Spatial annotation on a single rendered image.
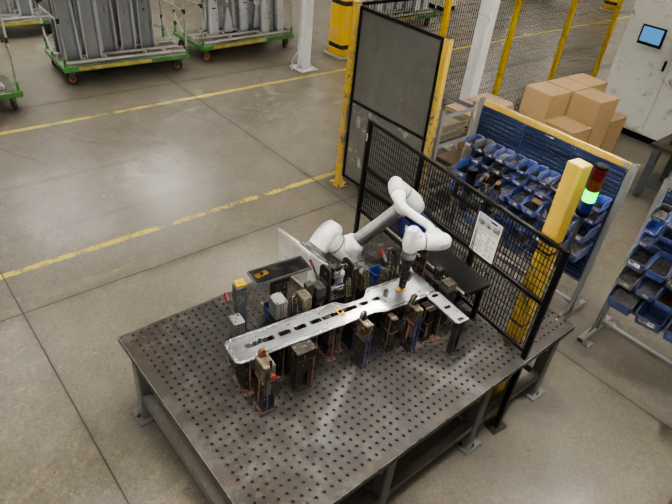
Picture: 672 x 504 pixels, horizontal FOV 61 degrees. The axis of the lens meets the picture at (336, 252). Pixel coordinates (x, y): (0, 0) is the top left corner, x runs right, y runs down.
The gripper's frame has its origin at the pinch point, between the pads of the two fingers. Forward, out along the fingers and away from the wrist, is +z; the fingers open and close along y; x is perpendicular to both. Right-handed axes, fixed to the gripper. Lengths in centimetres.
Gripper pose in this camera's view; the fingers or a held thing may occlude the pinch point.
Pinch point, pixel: (402, 282)
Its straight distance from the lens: 360.8
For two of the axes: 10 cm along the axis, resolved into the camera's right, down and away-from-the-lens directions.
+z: -0.9, 8.0, 5.9
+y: -5.4, -5.4, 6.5
